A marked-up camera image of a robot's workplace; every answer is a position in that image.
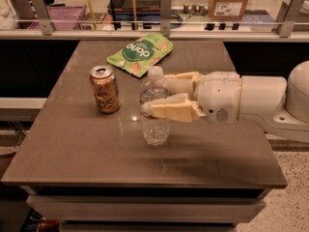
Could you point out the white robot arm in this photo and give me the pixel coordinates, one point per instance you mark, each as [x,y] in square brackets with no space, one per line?
[278,105]

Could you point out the cardboard box with label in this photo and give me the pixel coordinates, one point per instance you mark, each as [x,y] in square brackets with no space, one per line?
[226,9]

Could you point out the clear plastic water bottle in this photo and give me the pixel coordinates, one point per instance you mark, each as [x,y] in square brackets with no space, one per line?
[153,92]

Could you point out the purple plastic crate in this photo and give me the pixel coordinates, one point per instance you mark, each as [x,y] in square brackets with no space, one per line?
[62,17]

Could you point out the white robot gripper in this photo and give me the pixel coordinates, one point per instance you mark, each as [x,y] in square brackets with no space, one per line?
[218,96]

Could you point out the green rice chip bag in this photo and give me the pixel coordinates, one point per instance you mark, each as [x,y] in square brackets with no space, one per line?
[137,57]

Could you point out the orange and blue cart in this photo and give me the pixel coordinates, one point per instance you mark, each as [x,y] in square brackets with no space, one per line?
[135,13]

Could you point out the gold LaCroix soda can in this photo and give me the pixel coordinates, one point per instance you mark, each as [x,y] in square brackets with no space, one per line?
[105,88]

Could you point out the glass railing with metal posts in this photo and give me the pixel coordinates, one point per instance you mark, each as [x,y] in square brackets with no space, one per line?
[97,19]

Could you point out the grey table base drawers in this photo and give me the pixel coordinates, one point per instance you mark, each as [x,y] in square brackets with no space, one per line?
[155,210]

